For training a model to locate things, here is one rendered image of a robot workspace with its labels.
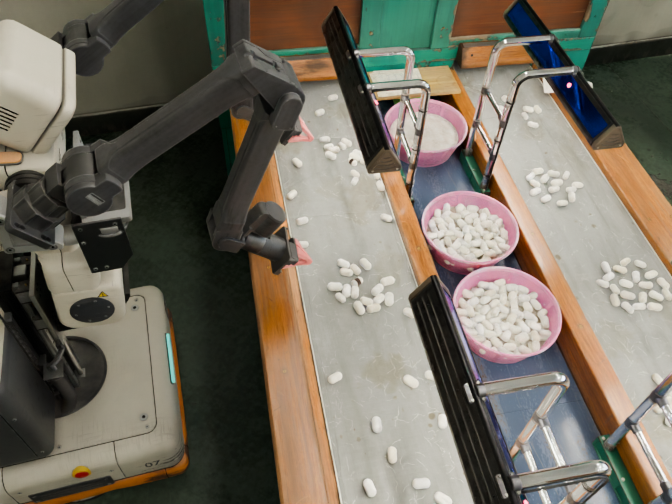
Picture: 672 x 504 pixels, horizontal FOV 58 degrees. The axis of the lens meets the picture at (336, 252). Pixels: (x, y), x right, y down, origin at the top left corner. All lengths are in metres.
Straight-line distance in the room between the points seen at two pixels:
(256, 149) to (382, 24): 1.09
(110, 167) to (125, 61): 1.98
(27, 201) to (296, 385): 0.66
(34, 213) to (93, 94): 2.03
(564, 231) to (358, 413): 0.81
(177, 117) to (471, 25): 1.40
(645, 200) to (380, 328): 0.90
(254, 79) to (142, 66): 2.09
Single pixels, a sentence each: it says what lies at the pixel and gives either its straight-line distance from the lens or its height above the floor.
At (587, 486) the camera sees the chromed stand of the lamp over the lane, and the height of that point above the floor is 1.04.
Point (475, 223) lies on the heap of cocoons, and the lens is 1.77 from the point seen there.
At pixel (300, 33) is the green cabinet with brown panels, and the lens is 2.10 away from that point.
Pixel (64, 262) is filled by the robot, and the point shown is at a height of 0.90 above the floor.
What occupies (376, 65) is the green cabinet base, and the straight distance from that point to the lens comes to 2.21.
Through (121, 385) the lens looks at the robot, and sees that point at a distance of 2.02.
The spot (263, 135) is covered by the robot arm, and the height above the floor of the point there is 1.29.
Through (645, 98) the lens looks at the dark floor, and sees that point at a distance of 3.88.
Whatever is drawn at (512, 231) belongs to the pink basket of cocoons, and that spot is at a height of 0.75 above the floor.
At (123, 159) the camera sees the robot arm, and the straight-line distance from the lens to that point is 1.11.
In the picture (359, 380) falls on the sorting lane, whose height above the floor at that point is 0.74.
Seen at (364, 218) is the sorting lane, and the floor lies 0.74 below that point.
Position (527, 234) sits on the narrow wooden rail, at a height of 0.76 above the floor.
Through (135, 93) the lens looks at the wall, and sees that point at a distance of 3.17.
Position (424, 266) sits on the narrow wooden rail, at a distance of 1.61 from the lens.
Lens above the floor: 2.01
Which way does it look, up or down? 51 degrees down
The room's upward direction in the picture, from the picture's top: 3 degrees clockwise
